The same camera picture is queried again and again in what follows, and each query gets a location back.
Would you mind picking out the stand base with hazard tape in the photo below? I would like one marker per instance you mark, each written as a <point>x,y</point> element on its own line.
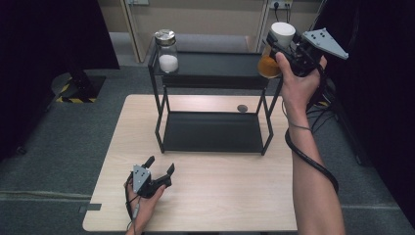
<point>323,103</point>
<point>81,89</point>

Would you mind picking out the white wall power outlet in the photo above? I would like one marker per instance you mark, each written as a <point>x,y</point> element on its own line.
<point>280,4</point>

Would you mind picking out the black metal shelf rack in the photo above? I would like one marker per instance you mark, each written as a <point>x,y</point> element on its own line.
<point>212,130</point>

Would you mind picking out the orange jar with white lid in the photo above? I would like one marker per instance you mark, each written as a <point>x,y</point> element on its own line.
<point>283,32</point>

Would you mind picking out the glass jar with silver lid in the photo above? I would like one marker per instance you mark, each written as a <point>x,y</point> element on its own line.
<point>167,55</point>

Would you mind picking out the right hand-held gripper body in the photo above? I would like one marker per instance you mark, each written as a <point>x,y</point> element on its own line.
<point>321,42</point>

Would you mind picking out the person's right hand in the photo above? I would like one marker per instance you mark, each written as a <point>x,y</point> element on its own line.
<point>300,89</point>

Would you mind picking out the person's left hand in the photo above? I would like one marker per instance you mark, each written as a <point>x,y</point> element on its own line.
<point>143,209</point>

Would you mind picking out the black curtain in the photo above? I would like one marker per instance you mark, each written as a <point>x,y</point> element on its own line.
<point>39,65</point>
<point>375,98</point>

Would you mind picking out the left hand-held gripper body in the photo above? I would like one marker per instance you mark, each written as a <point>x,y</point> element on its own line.
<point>141,179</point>

